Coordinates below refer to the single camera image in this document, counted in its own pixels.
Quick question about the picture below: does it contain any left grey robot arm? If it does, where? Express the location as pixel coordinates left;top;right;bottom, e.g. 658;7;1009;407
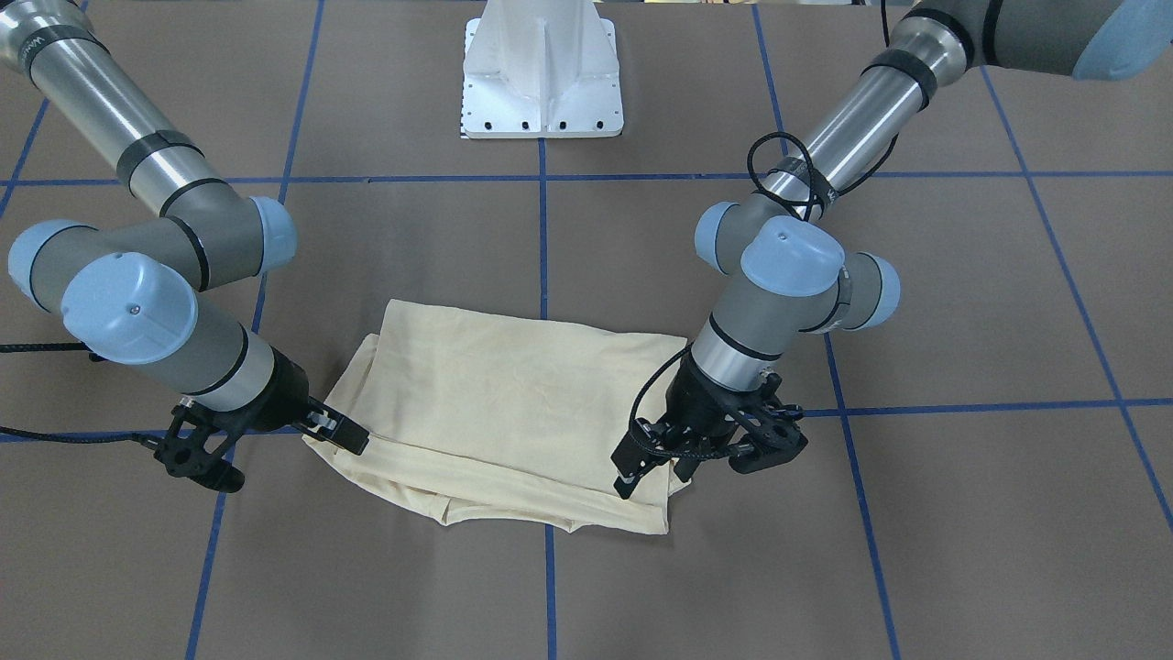
611;1;1172;499

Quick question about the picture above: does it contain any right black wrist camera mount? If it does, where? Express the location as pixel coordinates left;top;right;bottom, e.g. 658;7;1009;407
150;401;248;494

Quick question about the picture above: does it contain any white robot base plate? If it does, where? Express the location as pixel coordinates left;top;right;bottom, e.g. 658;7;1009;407
460;1;625;140

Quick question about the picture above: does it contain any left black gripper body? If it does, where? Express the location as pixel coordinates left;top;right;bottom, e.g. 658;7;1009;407
657;349;771;460

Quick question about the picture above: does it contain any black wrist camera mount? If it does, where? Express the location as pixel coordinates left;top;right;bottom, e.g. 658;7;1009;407
721;372;809;475
150;401;248;494

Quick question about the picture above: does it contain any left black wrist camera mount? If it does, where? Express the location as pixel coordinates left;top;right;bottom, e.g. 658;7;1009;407
721;372;809;475

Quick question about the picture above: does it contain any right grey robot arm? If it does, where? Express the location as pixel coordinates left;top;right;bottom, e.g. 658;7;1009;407
4;1;368;455

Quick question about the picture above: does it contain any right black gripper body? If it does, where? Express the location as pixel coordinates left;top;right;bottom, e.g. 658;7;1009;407
229;349;316;437

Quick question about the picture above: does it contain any beige long-sleeve printed shirt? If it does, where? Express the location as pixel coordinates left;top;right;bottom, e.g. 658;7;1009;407
307;300;685;535

